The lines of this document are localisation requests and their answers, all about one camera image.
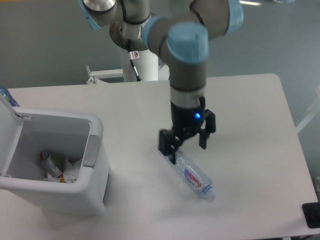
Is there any white frame at right edge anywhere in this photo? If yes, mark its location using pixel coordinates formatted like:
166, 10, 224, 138
295, 85, 320, 134

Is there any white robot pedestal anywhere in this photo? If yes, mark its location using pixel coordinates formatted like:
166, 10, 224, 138
85, 21, 173, 85

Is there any blue bottle at left edge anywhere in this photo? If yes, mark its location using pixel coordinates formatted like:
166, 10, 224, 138
0, 85, 20, 107

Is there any clear plastic water bottle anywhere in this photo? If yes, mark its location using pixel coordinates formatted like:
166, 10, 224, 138
164, 148, 215, 203

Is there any colourful trash in can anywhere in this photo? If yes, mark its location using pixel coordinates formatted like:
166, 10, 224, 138
39, 151, 82, 184

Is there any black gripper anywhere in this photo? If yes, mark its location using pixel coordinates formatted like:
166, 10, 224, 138
158, 96, 216, 165

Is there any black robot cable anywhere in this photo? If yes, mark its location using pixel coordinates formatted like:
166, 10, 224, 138
126, 38, 143, 82

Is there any black device at table edge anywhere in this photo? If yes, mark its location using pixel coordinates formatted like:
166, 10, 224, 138
302, 202, 320, 229

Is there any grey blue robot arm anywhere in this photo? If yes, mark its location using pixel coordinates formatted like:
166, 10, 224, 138
79, 0, 244, 164

